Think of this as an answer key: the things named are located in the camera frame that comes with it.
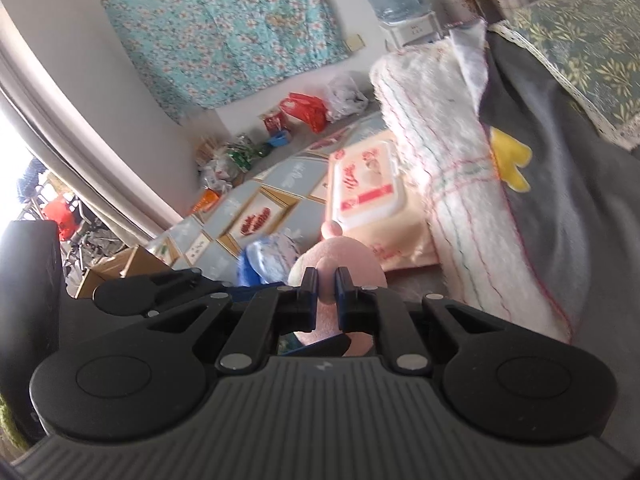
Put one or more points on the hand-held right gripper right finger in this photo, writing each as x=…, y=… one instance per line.
x=343, y=295

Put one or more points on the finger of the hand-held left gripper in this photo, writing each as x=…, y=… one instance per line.
x=125, y=294

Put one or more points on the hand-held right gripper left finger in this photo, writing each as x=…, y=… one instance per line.
x=310, y=295

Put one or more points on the brown cardboard box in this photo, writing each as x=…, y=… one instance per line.
x=135, y=260

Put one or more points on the pink plush toy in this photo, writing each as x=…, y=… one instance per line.
x=355, y=260

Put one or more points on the blue wet wipes pack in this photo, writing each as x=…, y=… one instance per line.
x=265, y=260

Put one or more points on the black wheelchair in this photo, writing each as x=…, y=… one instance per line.
x=85, y=250

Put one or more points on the red hanging bag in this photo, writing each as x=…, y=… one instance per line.
x=59, y=217

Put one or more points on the pink wet wipes pack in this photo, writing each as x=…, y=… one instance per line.
x=370, y=185

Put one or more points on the beige curtain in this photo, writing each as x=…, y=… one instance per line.
x=100, y=160

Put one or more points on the crumpled white plastic bag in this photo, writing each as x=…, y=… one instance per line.
x=220, y=175

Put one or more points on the green plastic bottle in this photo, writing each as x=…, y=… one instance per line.
x=247, y=152

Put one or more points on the small blue container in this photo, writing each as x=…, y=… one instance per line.
x=278, y=138

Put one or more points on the red snack packet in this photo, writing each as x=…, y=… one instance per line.
x=272, y=122

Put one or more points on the red plastic bag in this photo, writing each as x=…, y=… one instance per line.
x=305, y=110

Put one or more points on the white rolled blanket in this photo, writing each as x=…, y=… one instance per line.
x=450, y=135

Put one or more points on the clear plastic bag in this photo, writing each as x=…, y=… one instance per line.
x=345, y=95

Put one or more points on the grey blanket with yellow ducks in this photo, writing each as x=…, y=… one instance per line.
x=575, y=260

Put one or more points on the white water dispenser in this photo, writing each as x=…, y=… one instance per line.
x=410, y=32

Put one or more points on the green leaf print pillow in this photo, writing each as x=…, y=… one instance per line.
x=585, y=50

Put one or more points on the yellowed wall socket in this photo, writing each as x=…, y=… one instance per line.
x=355, y=42

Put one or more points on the teal floral wall cloth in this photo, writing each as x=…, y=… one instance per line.
x=225, y=35

